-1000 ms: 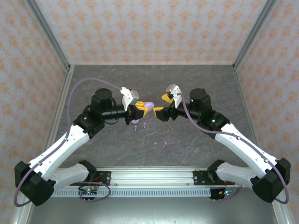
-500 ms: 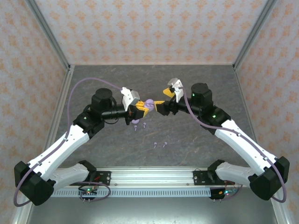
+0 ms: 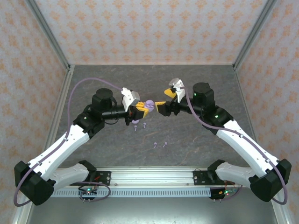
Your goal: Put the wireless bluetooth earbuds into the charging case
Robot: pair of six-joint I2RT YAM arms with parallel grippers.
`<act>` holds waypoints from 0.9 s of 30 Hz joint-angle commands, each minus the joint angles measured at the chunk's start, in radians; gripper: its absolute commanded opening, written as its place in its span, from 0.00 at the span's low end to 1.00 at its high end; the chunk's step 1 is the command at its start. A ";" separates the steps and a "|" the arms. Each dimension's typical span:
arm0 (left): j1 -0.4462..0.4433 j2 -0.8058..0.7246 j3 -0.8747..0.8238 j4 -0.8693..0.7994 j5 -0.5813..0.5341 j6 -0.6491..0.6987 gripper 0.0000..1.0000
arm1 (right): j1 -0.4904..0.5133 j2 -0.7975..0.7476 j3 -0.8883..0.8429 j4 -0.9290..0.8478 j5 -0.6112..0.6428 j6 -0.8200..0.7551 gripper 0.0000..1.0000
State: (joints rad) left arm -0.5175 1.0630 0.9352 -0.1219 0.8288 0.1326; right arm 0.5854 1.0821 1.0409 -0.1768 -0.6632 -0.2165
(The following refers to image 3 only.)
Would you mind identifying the circuit board with lights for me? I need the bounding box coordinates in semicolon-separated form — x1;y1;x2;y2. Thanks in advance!
210;186;240;200
78;185;99;199

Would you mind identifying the aluminium table side rail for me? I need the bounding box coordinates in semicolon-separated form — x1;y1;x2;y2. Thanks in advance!
233;64;290;224
11;65;75;224

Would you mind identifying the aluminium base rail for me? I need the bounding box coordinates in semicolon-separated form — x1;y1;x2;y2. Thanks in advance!
55;166;243;187

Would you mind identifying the aluminium frame corner post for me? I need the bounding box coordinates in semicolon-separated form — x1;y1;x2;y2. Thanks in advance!
232;0;278;70
24;0;72;70

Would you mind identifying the slotted grey cable tray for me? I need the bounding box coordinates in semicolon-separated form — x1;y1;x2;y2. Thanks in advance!
50;188;213;198

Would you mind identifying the thin purple cable loop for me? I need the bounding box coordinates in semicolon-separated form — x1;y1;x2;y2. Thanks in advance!
214;185;242;201
78;181;111;201

